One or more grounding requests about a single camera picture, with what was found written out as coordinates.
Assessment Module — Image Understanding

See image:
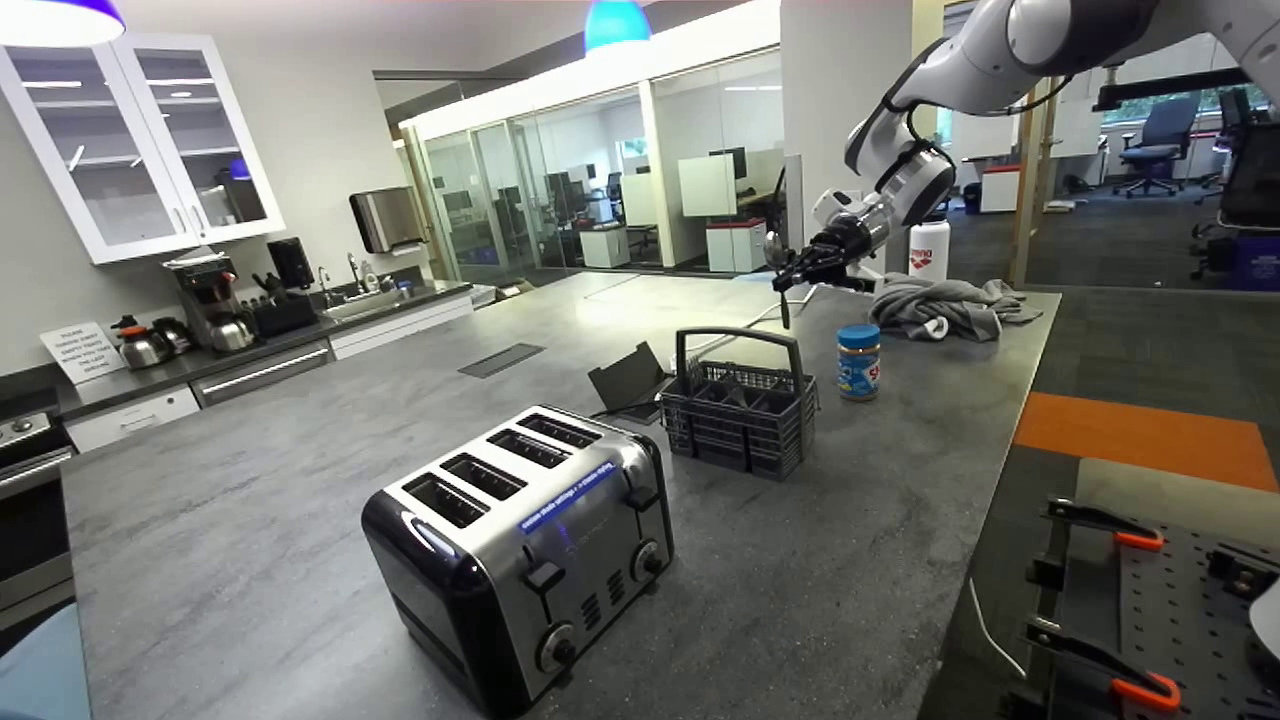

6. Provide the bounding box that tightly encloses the stainless wall dispenser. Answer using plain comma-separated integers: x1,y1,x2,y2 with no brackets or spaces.
348,182,434,260

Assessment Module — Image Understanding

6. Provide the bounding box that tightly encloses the black stainless oven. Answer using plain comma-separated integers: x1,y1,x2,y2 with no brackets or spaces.
0,408,77,633

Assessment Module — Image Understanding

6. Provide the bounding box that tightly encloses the peanut butter jar blue lid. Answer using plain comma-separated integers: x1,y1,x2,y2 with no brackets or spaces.
835,320,888,408

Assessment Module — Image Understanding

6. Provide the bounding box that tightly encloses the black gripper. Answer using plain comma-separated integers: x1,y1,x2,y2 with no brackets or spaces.
770,182,896,294

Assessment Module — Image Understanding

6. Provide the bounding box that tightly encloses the dark metal kettle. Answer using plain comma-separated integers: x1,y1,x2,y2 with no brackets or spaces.
108,313,195,372

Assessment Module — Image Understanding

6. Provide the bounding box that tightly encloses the blue office chair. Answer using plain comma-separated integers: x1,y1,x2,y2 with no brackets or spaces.
1115,92,1203,205

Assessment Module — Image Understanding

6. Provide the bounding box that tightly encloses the dark countertop vent plate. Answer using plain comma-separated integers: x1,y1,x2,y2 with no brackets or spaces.
456,338,548,378

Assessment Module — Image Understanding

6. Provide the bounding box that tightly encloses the white office cabinet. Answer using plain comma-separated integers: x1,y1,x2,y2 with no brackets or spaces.
700,221,772,280
575,229,637,277

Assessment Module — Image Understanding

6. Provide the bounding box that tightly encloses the grey crumpled cloth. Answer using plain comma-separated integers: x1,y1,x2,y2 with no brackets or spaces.
872,277,1035,348

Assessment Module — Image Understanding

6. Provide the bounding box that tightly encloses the thin white floor cable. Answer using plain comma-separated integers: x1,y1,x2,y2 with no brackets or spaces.
964,571,1032,682

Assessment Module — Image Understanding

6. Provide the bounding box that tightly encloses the black plastic cutlery basket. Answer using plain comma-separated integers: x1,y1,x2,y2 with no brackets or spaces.
662,322,821,483

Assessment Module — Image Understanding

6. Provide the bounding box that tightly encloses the white dishwasher front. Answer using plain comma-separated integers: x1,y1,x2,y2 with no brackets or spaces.
62,385,201,454

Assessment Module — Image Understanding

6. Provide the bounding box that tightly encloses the black coffee maker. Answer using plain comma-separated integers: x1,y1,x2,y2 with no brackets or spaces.
159,247,260,357

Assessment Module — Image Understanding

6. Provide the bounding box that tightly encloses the black perforated mounting table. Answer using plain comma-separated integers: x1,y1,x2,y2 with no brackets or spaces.
1004,512,1280,720

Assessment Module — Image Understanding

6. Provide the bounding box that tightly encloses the black clamp orange handle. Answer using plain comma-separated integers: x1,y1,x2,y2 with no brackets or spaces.
1024,613,1187,716
1044,492,1171,554

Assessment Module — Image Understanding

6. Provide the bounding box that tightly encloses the black countertop appliance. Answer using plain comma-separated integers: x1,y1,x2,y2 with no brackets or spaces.
265,236,321,294

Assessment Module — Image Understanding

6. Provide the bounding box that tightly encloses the four-slot black silver toaster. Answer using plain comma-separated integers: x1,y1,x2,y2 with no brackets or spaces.
355,402,677,720

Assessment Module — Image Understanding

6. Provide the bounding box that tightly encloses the light blue chair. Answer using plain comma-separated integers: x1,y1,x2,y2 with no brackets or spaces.
0,596,98,720

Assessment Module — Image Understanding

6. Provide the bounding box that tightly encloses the blue pendant lamp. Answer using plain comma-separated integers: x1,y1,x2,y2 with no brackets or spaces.
580,0,657,56

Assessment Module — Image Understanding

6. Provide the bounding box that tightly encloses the white paper sign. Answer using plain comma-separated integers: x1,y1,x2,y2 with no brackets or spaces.
37,316,128,387

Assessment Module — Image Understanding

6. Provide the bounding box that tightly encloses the white glass-door wall cabinet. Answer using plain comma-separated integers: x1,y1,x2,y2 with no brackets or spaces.
0,32,287,269

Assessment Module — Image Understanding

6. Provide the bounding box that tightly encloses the black pop-up outlet box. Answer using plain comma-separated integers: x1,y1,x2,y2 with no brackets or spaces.
586,338,671,420

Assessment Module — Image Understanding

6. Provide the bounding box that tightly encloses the white jug red label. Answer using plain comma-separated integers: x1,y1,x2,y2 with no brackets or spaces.
903,217,958,282

